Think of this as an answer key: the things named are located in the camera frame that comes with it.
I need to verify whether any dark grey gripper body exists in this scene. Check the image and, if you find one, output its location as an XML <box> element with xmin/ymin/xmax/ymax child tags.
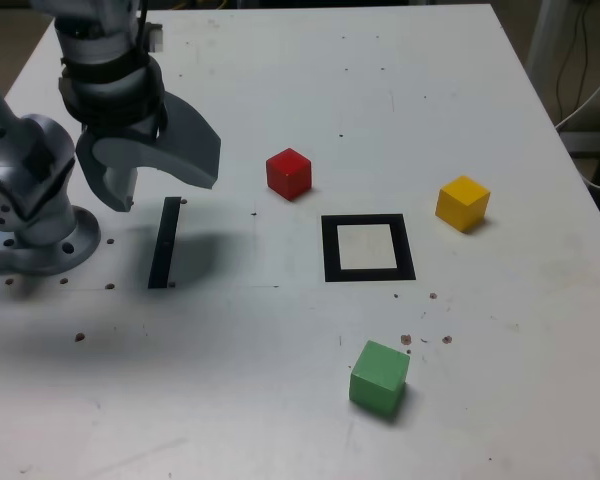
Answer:
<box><xmin>82</xmin><ymin>112</ymin><xmax>164</xmax><ymax>145</ymax></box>

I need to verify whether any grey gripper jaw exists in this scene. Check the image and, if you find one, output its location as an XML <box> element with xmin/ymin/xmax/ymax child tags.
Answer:
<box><xmin>90</xmin><ymin>91</ymin><xmax>223</xmax><ymax>191</ymax></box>
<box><xmin>75</xmin><ymin>130</ymin><xmax>140</xmax><ymax>213</ymax></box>

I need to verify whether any red cube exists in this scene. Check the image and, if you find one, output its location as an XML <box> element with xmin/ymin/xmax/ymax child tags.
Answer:
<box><xmin>265</xmin><ymin>147</ymin><xmax>313</xmax><ymax>203</ymax></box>

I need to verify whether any yellow cube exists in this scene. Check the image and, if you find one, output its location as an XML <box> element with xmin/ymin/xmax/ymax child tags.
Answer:
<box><xmin>434</xmin><ymin>175</ymin><xmax>492</xmax><ymax>234</ymax></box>

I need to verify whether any green cube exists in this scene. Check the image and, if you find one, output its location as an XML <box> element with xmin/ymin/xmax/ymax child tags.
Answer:
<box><xmin>348</xmin><ymin>340</ymin><xmax>412</xmax><ymax>419</ymax></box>

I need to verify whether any black tape square outline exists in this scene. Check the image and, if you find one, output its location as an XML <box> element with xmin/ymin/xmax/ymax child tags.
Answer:
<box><xmin>320</xmin><ymin>213</ymin><xmax>417</xmax><ymax>283</ymax></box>

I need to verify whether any black tape strip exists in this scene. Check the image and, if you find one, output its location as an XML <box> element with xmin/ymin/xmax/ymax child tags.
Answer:
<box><xmin>147</xmin><ymin>196</ymin><xmax>182</xmax><ymax>290</ymax></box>

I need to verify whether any white furniture post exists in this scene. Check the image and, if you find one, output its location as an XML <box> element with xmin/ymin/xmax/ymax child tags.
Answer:
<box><xmin>524</xmin><ymin>0</ymin><xmax>574</xmax><ymax>76</ymax></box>

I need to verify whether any white cable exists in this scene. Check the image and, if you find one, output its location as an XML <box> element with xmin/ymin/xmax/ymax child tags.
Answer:
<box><xmin>553</xmin><ymin>63</ymin><xmax>600</xmax><ymax>132</ymax></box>

